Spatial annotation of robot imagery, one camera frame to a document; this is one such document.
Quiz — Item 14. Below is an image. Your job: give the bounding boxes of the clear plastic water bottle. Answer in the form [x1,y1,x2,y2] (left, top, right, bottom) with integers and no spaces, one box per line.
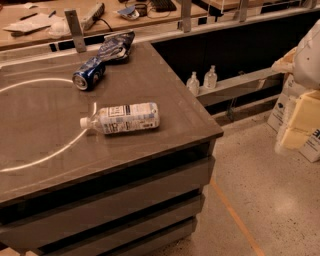
[80,102,160,135]

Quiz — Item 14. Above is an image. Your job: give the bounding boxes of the small clear bottle left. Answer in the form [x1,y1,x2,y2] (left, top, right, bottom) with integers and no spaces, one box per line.
[186,71,200,96]

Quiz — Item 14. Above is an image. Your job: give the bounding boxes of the small clear bottle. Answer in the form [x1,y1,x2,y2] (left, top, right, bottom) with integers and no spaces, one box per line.
[186,71,200,96]
[203,65,217,89]

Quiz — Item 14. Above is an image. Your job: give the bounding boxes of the small clear bottle right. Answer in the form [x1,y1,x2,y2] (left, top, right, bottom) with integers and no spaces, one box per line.
[203,65,217,89]

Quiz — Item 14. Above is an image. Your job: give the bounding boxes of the blue soda can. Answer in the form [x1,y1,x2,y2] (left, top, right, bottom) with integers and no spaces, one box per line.
[72,57,105,91]

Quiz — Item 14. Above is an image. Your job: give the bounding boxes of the blue chip bag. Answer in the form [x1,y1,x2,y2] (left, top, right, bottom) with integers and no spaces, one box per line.
[97,30,135,62]

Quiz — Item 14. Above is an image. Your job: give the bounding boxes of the blue white packet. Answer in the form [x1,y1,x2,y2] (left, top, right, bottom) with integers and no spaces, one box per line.
[117,5,140,20]

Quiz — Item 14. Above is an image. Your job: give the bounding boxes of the black keyboard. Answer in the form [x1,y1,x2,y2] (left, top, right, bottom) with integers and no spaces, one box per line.
[150,0,177,12]

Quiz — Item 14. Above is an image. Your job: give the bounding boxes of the white power strip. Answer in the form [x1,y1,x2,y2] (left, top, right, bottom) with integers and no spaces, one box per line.
[80,3,105,31]

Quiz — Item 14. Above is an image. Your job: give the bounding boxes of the white crumpled mask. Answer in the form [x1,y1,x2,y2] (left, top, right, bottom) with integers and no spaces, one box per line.
[48,20,70,38]

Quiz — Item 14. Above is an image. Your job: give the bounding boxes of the yellow foam blocks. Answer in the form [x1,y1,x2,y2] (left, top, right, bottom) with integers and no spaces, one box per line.
[275,90,320,154]

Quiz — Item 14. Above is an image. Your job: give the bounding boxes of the white papers on desk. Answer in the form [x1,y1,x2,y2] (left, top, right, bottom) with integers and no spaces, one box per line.
[4,13,54,32]

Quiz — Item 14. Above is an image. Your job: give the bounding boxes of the white cardboard box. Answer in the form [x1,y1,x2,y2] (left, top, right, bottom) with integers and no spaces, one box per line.
[268,75,320,162]

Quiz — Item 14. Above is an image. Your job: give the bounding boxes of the white plastic bag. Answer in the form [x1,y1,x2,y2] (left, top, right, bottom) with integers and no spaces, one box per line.
[272,19,320,90]

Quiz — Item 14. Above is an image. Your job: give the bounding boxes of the black pen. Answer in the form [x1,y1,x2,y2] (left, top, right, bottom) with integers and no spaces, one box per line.
[19,13,38,21]

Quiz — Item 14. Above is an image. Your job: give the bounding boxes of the metal bracket post middle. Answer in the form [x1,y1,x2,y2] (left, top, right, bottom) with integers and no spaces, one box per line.
[180,0,192,33]

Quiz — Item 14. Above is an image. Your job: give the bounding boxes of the metal bracket post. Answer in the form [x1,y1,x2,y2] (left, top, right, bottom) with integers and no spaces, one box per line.
[239,0,249,22]
[64,9,86,53]
[180,0,192,33]

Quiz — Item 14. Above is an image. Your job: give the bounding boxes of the metal bracket post left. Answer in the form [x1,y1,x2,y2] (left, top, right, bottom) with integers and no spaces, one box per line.
[64,9,86,53]

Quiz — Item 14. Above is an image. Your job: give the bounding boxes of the metal bracket post right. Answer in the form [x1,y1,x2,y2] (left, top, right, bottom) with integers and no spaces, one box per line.
[239,0,249,22]

